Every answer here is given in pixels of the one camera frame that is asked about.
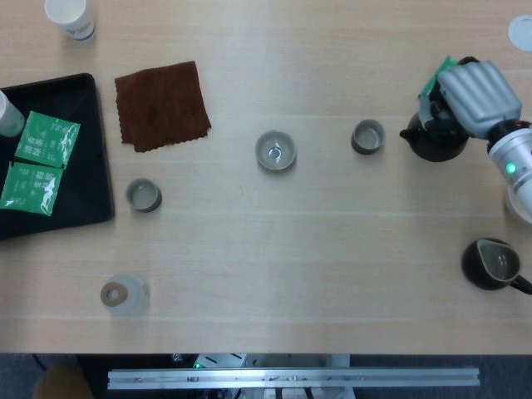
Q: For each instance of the grey flared tea bowl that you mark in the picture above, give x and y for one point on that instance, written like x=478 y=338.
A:
x=264 y=156

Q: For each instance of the brown microfibre cloth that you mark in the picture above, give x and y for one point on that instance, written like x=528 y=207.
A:
x=162 y=104

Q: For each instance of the dark cylindrical teacup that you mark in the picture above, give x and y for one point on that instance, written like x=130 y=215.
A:
x=365 y=147
x=145 y=205

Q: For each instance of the clear cup with green tea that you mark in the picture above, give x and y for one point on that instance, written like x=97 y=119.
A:
x=8 y=120

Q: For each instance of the aluminium profile rail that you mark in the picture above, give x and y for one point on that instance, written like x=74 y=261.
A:
x=291 y=378

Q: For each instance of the frosted bottle with wooden lid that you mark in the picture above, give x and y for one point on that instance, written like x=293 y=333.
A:
x=133 y=299

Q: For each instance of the large white bowl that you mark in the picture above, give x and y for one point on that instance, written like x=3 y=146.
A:
x=517 y=212

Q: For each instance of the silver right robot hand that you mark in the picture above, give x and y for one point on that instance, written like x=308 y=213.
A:
x=482 y=95

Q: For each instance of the white paper cup blue logo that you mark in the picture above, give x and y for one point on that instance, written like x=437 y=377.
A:
x=79 y=29

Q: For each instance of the black plastic tray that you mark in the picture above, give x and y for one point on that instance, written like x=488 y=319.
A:
x=91 y=145

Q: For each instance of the white round lid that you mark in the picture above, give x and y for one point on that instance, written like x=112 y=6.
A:
x=521 y=33

